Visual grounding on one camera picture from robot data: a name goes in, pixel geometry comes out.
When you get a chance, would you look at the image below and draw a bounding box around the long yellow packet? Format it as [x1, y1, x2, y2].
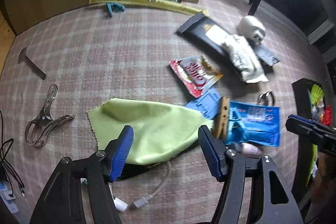
[89, 0, 209, 17]

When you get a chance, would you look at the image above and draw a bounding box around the blue plastic plate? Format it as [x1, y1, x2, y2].
[185, 88, 222, 119]

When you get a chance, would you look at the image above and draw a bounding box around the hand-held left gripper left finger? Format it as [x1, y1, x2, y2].
[29, 125, 134, 224]

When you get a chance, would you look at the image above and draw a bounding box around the black bin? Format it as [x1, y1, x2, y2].
[292, 78, 336, 188]

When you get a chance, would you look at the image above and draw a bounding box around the yellow shuttlecock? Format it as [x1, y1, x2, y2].
[308, 84, 325, 109]

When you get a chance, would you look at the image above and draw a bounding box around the white packet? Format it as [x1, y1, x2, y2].
[222, 34, 269, 83]

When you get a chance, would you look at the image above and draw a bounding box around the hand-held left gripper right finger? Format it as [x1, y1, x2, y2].
[198, 125, 305, 224]

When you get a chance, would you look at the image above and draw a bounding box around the red wrapper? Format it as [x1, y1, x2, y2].
[321, 105, 332, 126]

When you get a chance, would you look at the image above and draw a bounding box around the white usb cable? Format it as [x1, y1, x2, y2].
[112, 161, 172, 212]

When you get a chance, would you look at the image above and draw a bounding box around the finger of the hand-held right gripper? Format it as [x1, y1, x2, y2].
[286, 118, 336, 155]
[288, 114, 319, 124]

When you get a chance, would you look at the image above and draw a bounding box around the white blue charger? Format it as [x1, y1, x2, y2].
[0, 179, 19, 214]

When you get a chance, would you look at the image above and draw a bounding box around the large metal clip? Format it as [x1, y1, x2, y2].
[24, 84, 75, 148]

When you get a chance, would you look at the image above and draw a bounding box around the red snack packet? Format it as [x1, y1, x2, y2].
[169, 55, 223, 98]

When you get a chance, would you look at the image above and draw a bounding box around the light green cloth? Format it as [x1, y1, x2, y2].
[87, 98, 214, 165]

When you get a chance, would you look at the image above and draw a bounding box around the black cable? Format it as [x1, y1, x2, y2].
[0, 109, 25, 197]

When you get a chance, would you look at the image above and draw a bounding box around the pine wood frame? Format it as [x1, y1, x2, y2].
[0, 7, 17, 67]

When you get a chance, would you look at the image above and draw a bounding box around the black packet with pale label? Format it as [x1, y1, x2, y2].
[176, 11, 237, 62]

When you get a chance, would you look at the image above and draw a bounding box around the black tripod leg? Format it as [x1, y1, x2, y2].
[248, 0, 263, 16]

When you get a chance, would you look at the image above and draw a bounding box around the wooden clothespin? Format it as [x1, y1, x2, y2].
[214, 96, 230, 139]

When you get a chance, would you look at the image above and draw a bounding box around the teal plastic clip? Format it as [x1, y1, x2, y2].
[105, 2, 125, 18]

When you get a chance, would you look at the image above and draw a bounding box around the blue plastic packet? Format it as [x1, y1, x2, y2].
[226, 101, 281, 147]

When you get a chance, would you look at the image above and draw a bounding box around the pink tube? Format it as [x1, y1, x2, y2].
[228, 142, 263, 157]

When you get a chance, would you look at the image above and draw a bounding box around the white plug adapter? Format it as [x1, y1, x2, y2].
[237, 16, 266, 44]

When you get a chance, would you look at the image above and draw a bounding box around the metal ring clip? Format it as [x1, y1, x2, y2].
[257, 91, 276, 106]

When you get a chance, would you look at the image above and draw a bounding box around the small black packet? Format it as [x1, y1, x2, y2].
[253, 44, 281, 66]

